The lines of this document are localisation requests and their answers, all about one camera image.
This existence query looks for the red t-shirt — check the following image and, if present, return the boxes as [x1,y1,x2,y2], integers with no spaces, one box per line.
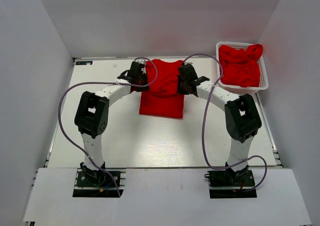
[139,59,185,119]

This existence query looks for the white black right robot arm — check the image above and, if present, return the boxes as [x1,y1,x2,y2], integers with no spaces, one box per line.
[177,63,262,186]

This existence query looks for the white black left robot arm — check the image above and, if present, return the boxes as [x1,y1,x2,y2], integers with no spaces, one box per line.
[74,61,149,184]

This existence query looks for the red t-shirts in basket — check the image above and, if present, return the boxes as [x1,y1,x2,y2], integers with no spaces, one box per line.
[218,44,263,88]

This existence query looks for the blue label sticker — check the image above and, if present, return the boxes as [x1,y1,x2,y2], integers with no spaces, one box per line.
[75,61,93,66]

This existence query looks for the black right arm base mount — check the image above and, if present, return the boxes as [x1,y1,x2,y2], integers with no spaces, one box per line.
[204,170,257,199]

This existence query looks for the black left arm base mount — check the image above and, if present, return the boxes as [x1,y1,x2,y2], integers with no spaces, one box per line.
[72,169,126,198]

